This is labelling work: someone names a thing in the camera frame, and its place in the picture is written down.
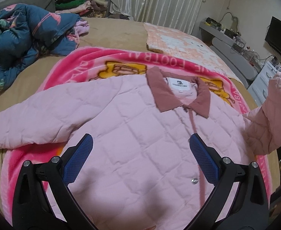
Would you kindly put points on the pink cartoon fleece blanket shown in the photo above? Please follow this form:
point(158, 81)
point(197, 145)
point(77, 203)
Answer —
point(93, 63)

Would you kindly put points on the striped beige curtain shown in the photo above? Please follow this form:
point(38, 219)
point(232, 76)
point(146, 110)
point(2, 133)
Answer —
point(176, 14)

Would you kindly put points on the navy floral comforter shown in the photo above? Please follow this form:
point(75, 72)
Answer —
point(28, 32)

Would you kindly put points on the tan bed sheet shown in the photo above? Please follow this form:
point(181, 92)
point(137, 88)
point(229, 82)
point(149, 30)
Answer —
point(113, 34)

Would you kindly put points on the pink quilted jacket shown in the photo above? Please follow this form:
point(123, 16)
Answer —
point(141, 171)

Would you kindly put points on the grey curved desk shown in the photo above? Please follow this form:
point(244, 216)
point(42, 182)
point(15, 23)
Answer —
point(222, 46)

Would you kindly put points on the white drawer chest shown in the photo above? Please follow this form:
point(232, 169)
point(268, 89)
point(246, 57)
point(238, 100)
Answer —
point(259, 87)

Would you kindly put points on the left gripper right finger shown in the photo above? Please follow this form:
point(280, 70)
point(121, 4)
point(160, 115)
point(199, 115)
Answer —
point(238, 199)

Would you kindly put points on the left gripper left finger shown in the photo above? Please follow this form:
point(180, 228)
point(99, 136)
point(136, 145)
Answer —
point(31, 208)

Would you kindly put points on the pile of folded clothes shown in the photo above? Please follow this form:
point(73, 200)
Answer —
point(89, 9)

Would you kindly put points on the peach kitty blanket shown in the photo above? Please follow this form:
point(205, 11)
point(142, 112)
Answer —
point(178, 44)

